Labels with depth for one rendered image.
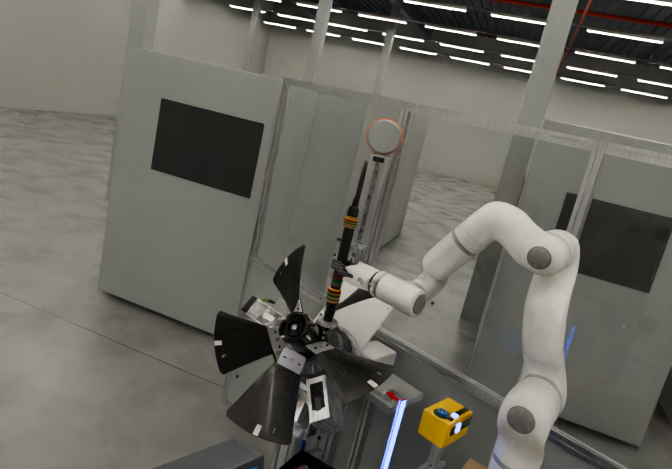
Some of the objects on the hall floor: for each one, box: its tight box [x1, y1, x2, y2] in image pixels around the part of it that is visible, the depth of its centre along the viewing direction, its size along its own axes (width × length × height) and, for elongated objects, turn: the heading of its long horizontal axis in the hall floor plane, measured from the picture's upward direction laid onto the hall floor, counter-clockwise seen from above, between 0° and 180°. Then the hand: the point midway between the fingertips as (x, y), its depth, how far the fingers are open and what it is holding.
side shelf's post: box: [346, 397, 375, 469], centre depth 241 cm, size 4×4×83 cm
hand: (341, 264), depth 171 cm, fingers closed on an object, 4 cm apart
